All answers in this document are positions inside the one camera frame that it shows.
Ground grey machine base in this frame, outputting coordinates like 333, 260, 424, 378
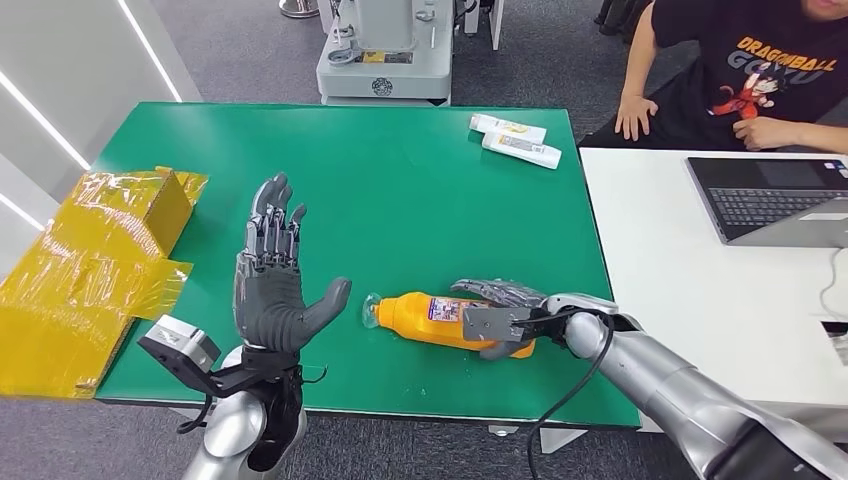
316, 0, 458, 107

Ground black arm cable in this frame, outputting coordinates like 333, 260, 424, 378
177, 396, 215, 437
526, 316, 617, 480

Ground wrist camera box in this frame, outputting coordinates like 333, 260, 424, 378
462, 305, 535, 344
137, 314, 223, 386

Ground white tube grey label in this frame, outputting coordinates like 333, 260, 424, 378
481, 131, 563, 171

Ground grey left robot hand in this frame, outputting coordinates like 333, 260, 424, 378
233, 172, 354, 354

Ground dark grey laptop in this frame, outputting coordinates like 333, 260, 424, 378
686, 156, 848, 250

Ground person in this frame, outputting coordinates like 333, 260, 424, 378
578, 0, 848, 155

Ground yellow taped cardboard box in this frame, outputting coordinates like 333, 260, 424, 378
0, 165, 210, 401

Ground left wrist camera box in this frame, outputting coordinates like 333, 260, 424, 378
137, 314, 223, 386

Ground orange plastic bottle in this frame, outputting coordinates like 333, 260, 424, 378
362, 291, 538, 360

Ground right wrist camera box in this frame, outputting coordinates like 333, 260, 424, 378
462, 305, 535, 344

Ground white furniture panel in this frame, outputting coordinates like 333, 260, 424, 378
463, 0, 506, 49

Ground person's left hand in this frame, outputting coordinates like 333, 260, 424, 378
733, 115, 800, 152

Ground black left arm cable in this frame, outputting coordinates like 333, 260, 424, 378
177, 396, 215, 437

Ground dark flat device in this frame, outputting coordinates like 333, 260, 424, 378
824, 322, 848, 367

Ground white tube yellow print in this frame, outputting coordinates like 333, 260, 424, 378
469, 113, 549, 145

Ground white cable on desk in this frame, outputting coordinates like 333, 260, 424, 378
821, 248, 848, 323

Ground black items on floor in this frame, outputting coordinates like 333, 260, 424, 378
594, 0, 654, 38

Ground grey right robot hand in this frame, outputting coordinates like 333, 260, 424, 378
450, 278, 552, 362

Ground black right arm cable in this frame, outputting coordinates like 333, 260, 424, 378
526, 316, 617, 480

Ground chrome chair base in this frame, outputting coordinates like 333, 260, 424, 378
279, 0, 322, 19

